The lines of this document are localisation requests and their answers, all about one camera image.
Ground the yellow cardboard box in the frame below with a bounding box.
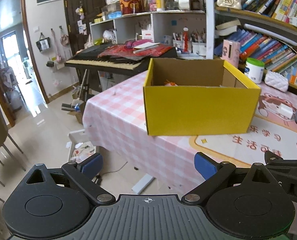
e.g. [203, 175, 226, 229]
[143, 58, 261, 136]

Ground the black electronic keyboard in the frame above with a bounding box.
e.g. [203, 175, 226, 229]
[64, 44, 179, 77]

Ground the fortune god gift box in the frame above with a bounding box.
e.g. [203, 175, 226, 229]
[119, 0, 145, 15]

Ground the row of leaning books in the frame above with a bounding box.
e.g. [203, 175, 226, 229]
[214, 28, 297, 76]

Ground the white quilted purse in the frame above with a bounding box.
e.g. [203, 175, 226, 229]
[264, 71, 289, 93]

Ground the pink cylindrical container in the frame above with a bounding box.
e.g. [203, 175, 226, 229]
[221, 40, 241, 68]

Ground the pink cartoon desk mat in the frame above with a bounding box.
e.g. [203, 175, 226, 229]
[189, 84, 297, 167]

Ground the white jar green lid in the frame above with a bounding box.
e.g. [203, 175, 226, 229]
[244, 57, 265, 84]

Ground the red cloth on keyboard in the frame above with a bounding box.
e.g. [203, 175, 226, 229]
[97, 43, 173, 61]

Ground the dark wooden door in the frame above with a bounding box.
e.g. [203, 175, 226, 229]
[64, 0, 106, 54]

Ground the pink plush pig toy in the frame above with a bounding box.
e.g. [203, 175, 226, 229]
[164, 80, 177, 87]

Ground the white power adapter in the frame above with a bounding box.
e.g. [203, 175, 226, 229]
[278, 104, 293, 119]

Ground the white cubby shelf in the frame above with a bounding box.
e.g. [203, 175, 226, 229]
[89, 10, 214, 59]

